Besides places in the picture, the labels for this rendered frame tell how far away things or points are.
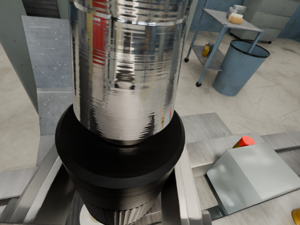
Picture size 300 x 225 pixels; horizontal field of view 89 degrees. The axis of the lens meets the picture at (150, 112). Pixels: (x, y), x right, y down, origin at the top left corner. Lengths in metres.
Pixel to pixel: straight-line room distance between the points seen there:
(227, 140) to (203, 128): 0.07
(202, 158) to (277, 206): 0.09
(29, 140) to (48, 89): 1.22
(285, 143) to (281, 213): 0.31
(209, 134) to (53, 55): 0.37
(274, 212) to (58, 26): 0.47
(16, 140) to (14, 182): 1.35
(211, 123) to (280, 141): 0.24
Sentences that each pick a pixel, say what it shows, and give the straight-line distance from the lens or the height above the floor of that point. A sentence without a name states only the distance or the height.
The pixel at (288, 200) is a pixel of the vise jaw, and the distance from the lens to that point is 0.25.
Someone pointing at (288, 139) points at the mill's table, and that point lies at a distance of 0.55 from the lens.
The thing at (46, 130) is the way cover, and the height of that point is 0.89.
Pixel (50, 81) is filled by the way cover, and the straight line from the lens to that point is 0.43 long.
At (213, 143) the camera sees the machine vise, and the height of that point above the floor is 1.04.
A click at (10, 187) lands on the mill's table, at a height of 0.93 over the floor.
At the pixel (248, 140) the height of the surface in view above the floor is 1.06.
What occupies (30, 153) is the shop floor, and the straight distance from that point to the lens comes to 1.56.
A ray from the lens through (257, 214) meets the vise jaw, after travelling 0.22.
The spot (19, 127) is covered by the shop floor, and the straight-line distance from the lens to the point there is 1.78.
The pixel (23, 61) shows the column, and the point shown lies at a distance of 0.50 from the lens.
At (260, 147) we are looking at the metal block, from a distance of 0.22.
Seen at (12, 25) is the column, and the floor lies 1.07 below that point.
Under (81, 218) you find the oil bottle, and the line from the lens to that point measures 0.20.
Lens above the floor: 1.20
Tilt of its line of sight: 44 degrees down
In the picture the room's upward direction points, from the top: 12 degrees clockwise
